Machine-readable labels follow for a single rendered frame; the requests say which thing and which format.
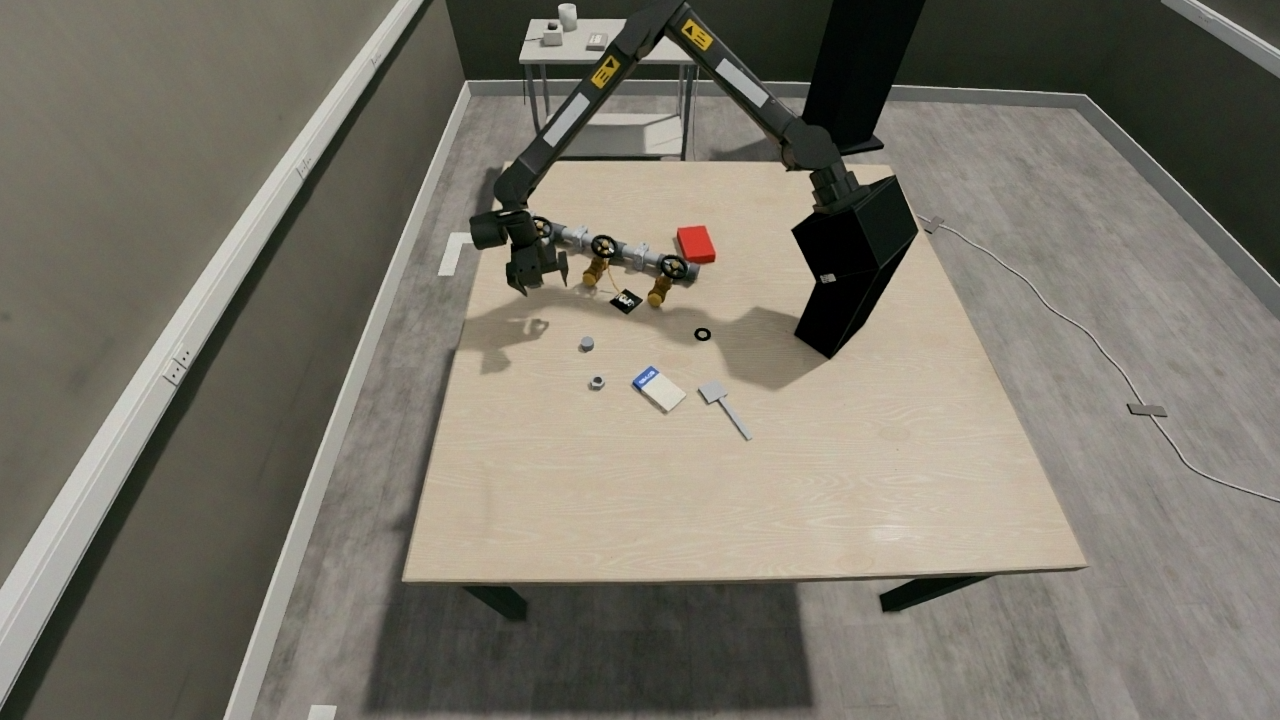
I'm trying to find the black tag with gold chain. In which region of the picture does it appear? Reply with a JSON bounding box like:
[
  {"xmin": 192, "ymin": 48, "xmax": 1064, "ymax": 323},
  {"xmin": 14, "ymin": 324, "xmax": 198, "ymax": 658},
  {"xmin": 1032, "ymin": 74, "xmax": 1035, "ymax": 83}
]
[{"xmin": 605, "ymin": 259, "xmax": 643, "ymax": 314}]

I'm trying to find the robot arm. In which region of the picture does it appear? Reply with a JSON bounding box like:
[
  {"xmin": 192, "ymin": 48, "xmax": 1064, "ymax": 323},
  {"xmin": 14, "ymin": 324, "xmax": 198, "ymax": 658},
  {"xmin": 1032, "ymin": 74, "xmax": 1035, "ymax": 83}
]
[{"xmin": 468, "ymin": 0, "xmax": 870, "ymax": 290}]

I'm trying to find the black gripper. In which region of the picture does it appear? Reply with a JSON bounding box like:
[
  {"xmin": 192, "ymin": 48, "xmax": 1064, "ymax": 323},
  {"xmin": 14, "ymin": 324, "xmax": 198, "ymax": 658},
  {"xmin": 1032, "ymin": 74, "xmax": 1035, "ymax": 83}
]
[{"xmin": 506, "ymin": 234, "xmax": 570, "ymax": 297}]

